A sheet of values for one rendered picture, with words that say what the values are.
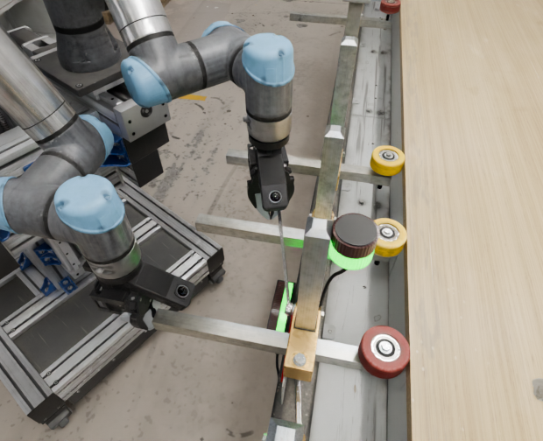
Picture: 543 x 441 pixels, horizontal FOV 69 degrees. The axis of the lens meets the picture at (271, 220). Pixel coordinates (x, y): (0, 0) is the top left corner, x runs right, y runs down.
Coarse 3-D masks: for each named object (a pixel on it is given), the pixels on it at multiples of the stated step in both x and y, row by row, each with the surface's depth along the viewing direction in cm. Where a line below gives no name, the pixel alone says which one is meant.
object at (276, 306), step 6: (282, 282) 97; (282, 288) 96; (276, 294) 95; (282, 294) 95; (276, 300) 94; (276, 306) 93; (276, 312) 92; (270, 318) 91; (276, 318) 91; (270, 324) 90; (276, 324) 90
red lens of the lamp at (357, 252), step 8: (376, 224) 52; (336, 240) 50; (376, 240) 50; (336, 248) 51; (344, 248) 50; (352, 248) 50; (360, 248) 49; (368, 248) 50; (352, 256) 51; (360, 256) 51
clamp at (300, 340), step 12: (300, 336) 70; (312, 336) 70; (288, 348) 68; (300, 348) 68; (312, 348) 68; (288, 360) 67; (312, 360) 67; (288, 372) 68; (300, 372) 67; (312, 372) 66
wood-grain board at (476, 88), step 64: (448, 0) 164; (512, 0) 164; (448, 64) 128; (512, 64) 128; (448, 128) 106; (512, 128) 106; (448, 192) 89; (512, 192) 89; (448, 256) 78; (512, 256) 78; (448, 320) 69; (512, 320) 69; (448, 384) 61; (512, 384) 61
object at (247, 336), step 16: (160, 320) 73; (176, 320) 73; (192, 320) 73; (208, 320) 73; (192, 336) 74; (208, 336) 72; (224, 336) 71; (240, 336) 71; (256, 336) 71; (272, 336) 71; (288, 336) 71; (272, 352) 72; (320, 352) 69; (336, 352) 69; (352, 352) 69
